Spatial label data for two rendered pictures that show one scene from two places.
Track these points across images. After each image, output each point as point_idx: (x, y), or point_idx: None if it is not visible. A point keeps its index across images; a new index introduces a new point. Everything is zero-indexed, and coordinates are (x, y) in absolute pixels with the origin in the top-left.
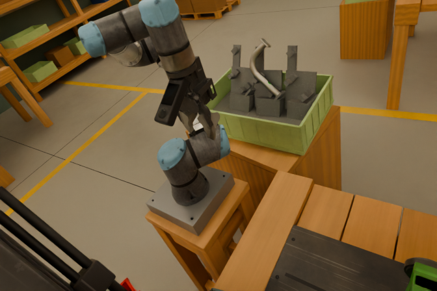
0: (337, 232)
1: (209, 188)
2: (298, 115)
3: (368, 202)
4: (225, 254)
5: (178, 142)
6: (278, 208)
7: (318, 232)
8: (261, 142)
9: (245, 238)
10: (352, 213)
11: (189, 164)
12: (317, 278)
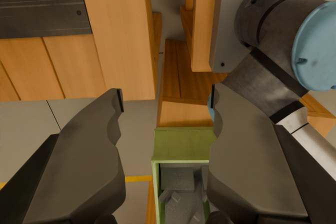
0: (50, 47)
1: (235, 34)
2: (178, 173)
3: (48, 94)
4: None
5: (321, 77)
6: (122, 46)
7: (67, 38)
8: (209, 130)
9: None
10: (52, 76)
11: (270, 42)
12: None
